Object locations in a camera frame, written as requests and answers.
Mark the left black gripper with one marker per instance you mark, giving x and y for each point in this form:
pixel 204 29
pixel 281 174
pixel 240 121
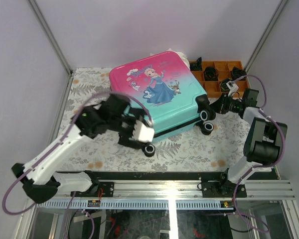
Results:
pixel 125 139

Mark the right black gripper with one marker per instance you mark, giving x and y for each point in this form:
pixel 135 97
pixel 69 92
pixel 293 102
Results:
pixel 219 105

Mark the pink and teal suitcase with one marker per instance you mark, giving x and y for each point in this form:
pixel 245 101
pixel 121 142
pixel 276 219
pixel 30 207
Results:
pixel 168 90

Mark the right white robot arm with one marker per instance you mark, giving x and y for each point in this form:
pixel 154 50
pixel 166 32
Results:
pixel 265 142

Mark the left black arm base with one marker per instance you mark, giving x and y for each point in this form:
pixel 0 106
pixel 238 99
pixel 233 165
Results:
pixel 101 189

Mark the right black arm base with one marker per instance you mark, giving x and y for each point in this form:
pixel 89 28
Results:
pixel 221 187

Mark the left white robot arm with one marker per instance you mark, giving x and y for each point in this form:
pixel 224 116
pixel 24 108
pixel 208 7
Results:
pixel 40 178

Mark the rolled blue green sock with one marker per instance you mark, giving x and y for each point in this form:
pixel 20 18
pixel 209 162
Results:
pixel 223 85

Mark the orange compartment tray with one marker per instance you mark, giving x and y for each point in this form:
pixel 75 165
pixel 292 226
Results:
pixel 224 67

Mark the rolled dark sock middle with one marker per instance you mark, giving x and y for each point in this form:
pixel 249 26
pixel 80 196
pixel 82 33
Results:
pixel 211 74

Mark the rolled dark sock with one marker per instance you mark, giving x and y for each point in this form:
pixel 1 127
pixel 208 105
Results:
pixel 237 73
pixel 211 74

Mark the rolled dark sock right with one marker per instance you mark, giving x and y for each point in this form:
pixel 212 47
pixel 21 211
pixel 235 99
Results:
pixel 237 73

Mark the rolled dark sock outside tray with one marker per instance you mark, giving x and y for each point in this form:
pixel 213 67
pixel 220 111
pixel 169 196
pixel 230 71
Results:
pixel 196 65

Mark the white crumpled cloth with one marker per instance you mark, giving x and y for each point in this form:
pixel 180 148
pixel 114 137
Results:
pixel 182 56

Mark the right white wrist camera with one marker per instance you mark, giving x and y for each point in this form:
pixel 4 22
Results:
pixel 233 87

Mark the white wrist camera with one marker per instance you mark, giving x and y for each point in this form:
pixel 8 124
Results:
pixel 233 87
pixel 143 131

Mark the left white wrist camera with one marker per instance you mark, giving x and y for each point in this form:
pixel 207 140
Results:
pixel 143 131

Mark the aluminium mounting rail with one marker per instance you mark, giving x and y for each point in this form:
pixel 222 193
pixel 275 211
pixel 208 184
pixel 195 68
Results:
pixel 156 190

